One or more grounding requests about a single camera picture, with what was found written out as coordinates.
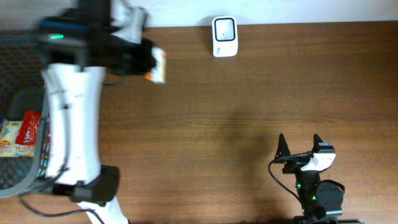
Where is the red candy bag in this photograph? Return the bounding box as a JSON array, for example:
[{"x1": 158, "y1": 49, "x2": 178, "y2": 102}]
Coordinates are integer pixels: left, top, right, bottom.
[{"x1": 16, "y1": 111, "x2": 41, "y2": 146}]

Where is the orange juice carton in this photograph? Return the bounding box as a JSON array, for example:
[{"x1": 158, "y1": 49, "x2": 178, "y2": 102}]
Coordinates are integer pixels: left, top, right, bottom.
[{"x1": 144, "y1": 47, "x2": 167, "y2": 84}]

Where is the grey plastic basket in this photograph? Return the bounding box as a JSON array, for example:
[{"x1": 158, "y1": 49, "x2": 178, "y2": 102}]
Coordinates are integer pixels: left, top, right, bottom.
[{"x1": 1, "y1": 31, "x2": 49, "y2": 198}]

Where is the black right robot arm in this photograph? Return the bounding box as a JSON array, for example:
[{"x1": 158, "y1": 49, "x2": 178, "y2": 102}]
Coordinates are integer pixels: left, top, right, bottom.
[{"x1": 267, "y1": 134, "x2": 360, "y2": 224}]

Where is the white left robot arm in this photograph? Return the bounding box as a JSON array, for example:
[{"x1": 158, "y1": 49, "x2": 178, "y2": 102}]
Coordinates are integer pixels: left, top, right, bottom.
[{"x1": 37, "y1": 1, "x2": 165, "y2": 223}]

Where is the white barcode scanner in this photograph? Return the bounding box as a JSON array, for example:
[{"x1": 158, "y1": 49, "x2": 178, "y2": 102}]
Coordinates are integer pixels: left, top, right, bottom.
[{"x1": 211, "y1": 16, "x2": 239, "y2": 57}]

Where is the beige wet wipes pack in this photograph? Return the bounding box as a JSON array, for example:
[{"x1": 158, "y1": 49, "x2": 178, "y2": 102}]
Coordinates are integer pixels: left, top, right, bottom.
[{"x1": 1, "y1": 119, "x2": 35, "y2": 157}]

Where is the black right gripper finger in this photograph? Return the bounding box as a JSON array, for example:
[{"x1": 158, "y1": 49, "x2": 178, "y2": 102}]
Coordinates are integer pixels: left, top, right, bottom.
[
  {"x1": 312, "y1": 134, "x2": 325, "y2": 153},
  {"x1": 274, "y1": 133, "x2": 291, "y2": 159}
]

